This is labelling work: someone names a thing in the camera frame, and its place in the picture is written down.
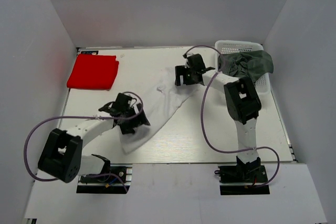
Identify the white t shirt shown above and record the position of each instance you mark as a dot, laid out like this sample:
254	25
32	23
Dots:
161	101

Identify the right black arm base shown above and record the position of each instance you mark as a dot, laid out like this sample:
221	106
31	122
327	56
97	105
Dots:
230	184

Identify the folded red t shirt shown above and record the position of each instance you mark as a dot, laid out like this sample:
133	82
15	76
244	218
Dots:
93	72

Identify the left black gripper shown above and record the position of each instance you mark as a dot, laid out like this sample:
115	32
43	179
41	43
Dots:
128	129

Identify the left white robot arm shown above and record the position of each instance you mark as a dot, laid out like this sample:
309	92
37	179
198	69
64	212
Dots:
62	155

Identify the white plastic basket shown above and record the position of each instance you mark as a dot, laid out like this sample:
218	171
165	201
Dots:
230	46

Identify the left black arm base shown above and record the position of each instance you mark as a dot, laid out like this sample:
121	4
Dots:
117	181

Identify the grey t shirt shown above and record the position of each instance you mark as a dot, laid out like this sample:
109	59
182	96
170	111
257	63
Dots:
252	64

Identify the blue label sticker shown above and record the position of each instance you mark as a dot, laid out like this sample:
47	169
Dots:
90	52

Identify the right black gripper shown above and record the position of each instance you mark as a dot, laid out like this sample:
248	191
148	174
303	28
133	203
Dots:
180	71

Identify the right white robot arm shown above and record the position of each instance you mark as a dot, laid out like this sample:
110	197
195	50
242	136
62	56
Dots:
241	99

